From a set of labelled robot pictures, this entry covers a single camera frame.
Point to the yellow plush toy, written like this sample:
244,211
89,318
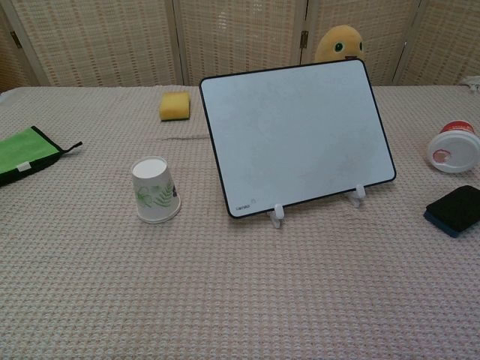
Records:
339,45

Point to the white plastic easel stand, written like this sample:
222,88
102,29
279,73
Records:
278,213

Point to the black blue eraser block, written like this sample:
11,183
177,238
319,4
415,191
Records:
455,210

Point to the green cloth with black trim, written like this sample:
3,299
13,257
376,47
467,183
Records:
22,152

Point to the beige waffle tablecloth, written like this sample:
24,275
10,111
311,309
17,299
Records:
225,270

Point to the red cup with white lid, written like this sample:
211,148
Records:
453,148

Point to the woven folding screen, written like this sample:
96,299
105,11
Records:
112,37

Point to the white board black frame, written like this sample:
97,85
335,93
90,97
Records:
296,138

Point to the yellow sponge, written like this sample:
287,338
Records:
174,106

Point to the paper cup with green leaves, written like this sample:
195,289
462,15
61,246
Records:
154,191

